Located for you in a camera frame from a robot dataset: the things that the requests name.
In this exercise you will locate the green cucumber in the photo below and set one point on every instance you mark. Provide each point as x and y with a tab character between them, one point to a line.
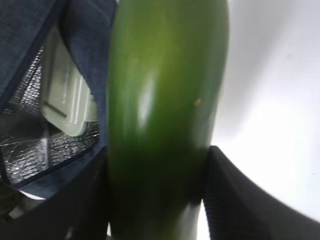
166	67

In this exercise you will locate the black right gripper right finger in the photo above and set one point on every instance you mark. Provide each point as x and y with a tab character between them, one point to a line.
237	209

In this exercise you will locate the dark blue lunch bag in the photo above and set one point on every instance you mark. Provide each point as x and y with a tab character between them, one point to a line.
36	158

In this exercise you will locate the green lid glass container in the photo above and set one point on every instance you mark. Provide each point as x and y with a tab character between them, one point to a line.
65	98

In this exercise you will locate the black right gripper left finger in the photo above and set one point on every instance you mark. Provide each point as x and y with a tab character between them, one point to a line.
79	211

